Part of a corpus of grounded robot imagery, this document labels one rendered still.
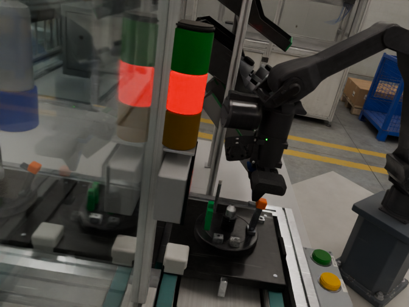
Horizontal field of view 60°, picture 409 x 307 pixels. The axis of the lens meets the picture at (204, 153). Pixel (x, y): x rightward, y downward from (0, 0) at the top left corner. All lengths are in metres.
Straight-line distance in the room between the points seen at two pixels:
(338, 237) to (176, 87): 0.80
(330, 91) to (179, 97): 4.48
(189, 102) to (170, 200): 0.13
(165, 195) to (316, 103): 4.49
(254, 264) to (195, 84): 0.43
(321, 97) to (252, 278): 4.26
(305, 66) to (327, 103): 4.28
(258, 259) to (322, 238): 0.37
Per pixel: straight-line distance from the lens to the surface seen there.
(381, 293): 0.96
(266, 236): 0.83
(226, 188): 1.18
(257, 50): 4.64
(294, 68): 0.63
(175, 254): 0.70
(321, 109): 4.92
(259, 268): 0.75
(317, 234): 1.10
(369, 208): 0.90
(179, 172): 0.45
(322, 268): 0.82
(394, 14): 9.66
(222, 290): 0.72
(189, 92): 0.43
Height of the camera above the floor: 1.46
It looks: 26 degrees down
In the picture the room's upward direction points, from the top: 10 degrees clockwise
